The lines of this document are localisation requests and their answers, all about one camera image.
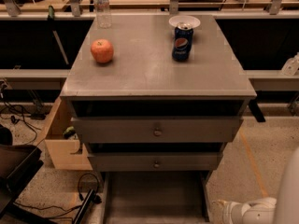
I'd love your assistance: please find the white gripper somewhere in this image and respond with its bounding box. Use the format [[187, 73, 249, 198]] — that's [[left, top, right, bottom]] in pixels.
[[212, 200, 249, 224]]

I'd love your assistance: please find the grey bottom drawer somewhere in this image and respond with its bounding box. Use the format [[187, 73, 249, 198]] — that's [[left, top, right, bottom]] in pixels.
[[100, 171, 212, 224]]

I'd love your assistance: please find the grey drawer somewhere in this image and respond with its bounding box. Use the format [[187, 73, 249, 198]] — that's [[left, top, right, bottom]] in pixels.
[[88, 152, 222, 172], [100, 171, 212, 224], [72, 117, 243, 143]]

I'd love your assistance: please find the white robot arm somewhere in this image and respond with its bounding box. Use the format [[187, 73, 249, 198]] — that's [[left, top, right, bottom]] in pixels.
[[213, 148, 299, 224]]

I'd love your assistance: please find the grey middle drawer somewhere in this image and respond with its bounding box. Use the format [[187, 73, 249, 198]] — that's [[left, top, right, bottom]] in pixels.
[[88, 152, 222, 172]]

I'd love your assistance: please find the grey drawer cabinet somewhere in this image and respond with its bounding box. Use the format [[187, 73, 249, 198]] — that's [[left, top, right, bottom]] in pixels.
[[60, 13, 258, 224]]

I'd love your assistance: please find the grey top drawer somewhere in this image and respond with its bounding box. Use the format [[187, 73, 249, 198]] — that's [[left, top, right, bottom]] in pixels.
[[72, 117, 243, 143]]

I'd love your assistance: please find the black bar on floor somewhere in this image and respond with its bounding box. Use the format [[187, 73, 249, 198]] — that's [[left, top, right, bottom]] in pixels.
[[72, 189, 95, 224]]

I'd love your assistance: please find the light wooden box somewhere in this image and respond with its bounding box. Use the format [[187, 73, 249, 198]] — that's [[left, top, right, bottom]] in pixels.
[[36, 97, 92, 171]]

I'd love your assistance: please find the green object in box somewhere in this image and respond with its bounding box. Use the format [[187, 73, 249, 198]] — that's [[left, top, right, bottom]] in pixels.
[[63, 126, 78, 140]]

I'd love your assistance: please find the blue pepsi can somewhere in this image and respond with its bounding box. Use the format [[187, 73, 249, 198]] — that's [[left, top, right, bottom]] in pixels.
[[172, 22, 193, 62]]

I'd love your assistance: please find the white bowl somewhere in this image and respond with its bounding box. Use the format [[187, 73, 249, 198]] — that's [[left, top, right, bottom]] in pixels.
[[168, 15, 201, 28]]

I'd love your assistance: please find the red apple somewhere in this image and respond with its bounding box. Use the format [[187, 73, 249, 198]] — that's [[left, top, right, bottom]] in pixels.
[[91, 39, 114, 63]]

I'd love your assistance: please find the black chair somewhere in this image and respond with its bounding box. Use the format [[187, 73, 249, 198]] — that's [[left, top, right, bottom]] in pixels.
[[0, 125, 56, 224]]

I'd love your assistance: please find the clear plastic water bottle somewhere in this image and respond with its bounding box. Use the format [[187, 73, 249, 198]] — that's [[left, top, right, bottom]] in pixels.
[[93, 0, 112, 28]]

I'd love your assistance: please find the black headphone cable loop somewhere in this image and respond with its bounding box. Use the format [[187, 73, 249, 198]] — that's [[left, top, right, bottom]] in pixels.
[[77, 172, 103, 204]]

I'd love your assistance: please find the black floor cable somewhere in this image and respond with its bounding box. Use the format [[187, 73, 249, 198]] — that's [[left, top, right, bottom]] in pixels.
[[0, 87, 43, 146]]

